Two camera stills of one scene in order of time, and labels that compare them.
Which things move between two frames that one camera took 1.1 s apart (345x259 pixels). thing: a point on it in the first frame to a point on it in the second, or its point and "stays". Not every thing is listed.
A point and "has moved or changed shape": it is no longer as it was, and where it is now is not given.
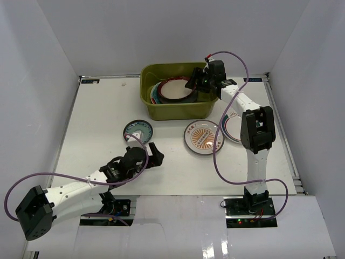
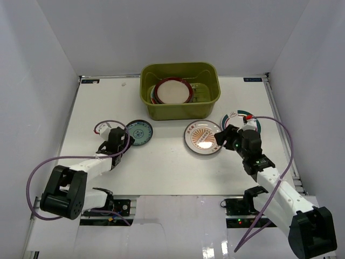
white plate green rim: (231, 125) stays
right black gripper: (198, 74) to (229, 134)
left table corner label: (90, 81) stays
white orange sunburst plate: (199, 136) stays
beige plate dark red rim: (174, 88) has moved or changed shape
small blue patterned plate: (145, 128) stays
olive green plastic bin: (152, 73) stays
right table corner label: (253, 79) stays
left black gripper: (151, 158) to (125, 143)
